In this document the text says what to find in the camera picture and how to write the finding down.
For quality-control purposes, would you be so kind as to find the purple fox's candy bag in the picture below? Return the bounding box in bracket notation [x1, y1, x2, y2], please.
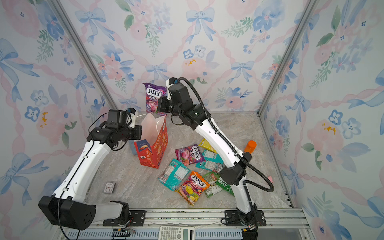
[144, 83, 167, 116]
[175, 144, 205, 166]

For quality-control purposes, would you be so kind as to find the red paper gift bag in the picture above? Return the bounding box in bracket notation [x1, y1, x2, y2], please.
[134, 114, 168, 169]

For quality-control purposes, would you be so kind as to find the orange Fox's fruits candy bag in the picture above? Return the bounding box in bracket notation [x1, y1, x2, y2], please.
[175, 171, 210, 206]

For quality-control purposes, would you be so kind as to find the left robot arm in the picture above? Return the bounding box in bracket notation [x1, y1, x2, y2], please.
[39, 108, 142, 231]

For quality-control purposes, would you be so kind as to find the yellow chips snack bag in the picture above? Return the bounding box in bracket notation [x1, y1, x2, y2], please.
[199, 139, 217, 154]

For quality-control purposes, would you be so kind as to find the teal candy bag right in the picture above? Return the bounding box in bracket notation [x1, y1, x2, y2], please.
[196, 150, 224, 173]

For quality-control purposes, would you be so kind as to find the teal Fox's candy bag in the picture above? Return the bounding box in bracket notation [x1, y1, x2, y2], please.
[158, 159, 191, 191]

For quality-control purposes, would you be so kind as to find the light green snack bag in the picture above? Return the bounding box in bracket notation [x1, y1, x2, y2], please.
[203, 171, 223, 198]

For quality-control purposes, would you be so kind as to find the small square clock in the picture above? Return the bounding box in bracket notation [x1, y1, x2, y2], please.
[103, 182, 116, 194]

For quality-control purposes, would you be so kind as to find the orange plastic bottle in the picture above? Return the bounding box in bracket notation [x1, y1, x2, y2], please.
[244, 141, 257, 154]

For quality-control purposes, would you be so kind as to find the grey calculator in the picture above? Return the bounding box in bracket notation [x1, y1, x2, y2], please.
[158, 226, 195, 240]

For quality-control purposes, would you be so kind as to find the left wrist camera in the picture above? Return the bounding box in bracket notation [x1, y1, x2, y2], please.
[126, 108, 136, 119]

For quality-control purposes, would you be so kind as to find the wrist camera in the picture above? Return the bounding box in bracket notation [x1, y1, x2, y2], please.
[126, 108, 136, 119]
[166, 77, 178, 90]

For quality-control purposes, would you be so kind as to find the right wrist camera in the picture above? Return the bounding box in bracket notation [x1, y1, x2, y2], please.
[166, 77, 178, 90]

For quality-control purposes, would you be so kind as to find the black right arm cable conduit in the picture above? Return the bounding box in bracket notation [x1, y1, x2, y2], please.
[176, 76, 275, 193]

